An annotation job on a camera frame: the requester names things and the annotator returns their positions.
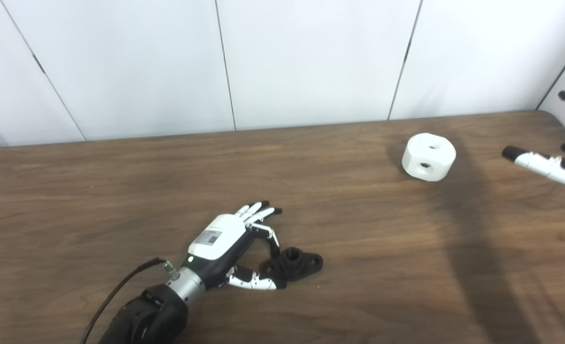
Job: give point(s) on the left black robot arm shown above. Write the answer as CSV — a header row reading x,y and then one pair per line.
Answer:
x,y
153,310

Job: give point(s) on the black holder part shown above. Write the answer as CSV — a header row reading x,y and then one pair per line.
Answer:
x,y
296,262

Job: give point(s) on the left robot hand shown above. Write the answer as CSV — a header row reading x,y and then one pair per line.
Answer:
x,y
215,239

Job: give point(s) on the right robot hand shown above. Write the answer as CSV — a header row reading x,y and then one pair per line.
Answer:
x,y
549,167

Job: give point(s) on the round white piece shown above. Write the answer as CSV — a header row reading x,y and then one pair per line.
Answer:
x,y
428,156

